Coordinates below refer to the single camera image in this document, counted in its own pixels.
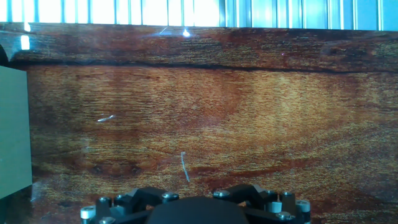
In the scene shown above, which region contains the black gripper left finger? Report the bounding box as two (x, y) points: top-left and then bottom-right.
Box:
(80, 186), (180, 224)

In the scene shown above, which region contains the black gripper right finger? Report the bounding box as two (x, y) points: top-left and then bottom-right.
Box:
(213, 183), (312, 224)

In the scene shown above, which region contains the glossy dark wood board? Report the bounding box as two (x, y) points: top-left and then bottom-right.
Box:
(0, 21), (398, 224)

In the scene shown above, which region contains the pale wooden box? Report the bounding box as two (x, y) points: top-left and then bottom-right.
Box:
(0, 65), (34, 200)

